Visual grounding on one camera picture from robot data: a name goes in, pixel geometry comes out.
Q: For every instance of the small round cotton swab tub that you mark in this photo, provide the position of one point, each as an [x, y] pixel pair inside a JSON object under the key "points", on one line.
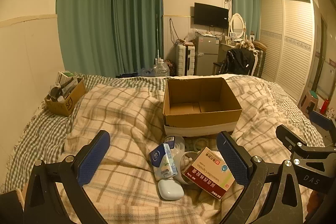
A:
{"points": [[189, 162]]}

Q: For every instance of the black jacket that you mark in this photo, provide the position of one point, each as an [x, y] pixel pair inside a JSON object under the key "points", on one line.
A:
{"points": [[240, 60]]}

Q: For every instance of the black wall television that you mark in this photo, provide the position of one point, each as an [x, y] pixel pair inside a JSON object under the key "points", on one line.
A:
{"points": [[210, 14]]}

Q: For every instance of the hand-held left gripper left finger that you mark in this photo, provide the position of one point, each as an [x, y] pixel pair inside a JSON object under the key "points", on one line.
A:
{"points": [[93, 158]]}

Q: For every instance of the oval white vanity mirror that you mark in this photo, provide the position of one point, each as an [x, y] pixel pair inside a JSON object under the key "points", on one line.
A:
{"points": [[237, 25]]}

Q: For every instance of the large cardboard box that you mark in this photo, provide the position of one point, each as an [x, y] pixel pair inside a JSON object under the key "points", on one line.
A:
{"points": [[200, 106]]}

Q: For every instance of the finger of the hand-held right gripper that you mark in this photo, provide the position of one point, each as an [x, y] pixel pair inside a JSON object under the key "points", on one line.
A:
{"points": [[288, 136], [324, 121]]}

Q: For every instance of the small printed cardboard box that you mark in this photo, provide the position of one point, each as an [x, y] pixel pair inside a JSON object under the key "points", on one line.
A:
{"points": [[67, 102]]}

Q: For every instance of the dark round item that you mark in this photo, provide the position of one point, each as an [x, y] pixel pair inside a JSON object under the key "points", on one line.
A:
{"points": [[53, 92]]}

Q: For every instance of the blue white tissue pack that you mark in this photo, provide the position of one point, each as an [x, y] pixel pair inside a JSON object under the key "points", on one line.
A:
{"points": [[163, 162]]}

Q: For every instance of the grey small fridge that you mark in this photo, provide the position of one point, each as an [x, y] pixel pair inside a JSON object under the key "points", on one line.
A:
{"points": [[207, 54]]}

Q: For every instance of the white thin pole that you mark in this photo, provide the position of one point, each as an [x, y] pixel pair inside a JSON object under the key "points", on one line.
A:
{"points": [[158, 37]]}

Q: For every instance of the red white medicine box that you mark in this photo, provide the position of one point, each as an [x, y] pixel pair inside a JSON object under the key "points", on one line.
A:
{"points": [[208, 174]]}

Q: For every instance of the dark patterned suitcase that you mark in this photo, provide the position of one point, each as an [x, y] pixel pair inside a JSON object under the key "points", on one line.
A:
{"points": [[260, 61]]}

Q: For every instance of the beige plaid blanket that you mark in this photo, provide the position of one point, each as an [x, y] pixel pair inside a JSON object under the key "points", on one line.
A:
{"points": [[123, 119]]}

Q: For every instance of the white louvred wardrobe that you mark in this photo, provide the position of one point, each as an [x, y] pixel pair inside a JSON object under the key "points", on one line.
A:
{"points": [[286, 40]]}

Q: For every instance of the narrow green curtain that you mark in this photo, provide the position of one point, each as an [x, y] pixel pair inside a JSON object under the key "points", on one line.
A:
{"points": [[245, 3]]}

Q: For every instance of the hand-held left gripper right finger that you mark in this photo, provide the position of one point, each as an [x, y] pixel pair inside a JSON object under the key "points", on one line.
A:
{"points": [[232, 158]]}

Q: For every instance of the white green carton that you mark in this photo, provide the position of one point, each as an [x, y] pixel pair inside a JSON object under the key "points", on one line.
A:
{"points": [[65, 75]]}

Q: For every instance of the white earbud case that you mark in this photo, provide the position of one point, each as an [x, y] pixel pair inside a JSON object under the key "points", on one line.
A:
{"points": [[170, 188]]}

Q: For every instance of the white ribbed suitcase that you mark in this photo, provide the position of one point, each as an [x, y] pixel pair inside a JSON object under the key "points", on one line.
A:
{"points": [[185, 60]]}

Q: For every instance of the clear water jug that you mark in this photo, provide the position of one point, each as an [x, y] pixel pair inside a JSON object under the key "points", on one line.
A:
{"points": [[160, 69]]}

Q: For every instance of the wide green curtain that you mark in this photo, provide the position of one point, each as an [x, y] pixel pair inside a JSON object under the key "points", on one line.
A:
{"points": [[86, 16]]}

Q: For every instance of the green gingham bed sheet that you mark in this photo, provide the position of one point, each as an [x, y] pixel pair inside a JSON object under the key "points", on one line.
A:
{"points": [[39, 129]]}

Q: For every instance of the plastic stool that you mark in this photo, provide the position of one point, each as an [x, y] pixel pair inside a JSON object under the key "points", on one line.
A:
{"points": [[311, 102]]}

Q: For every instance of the red bottle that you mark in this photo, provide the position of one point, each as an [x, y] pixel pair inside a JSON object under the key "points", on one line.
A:
{"points": [[324, 106]]}

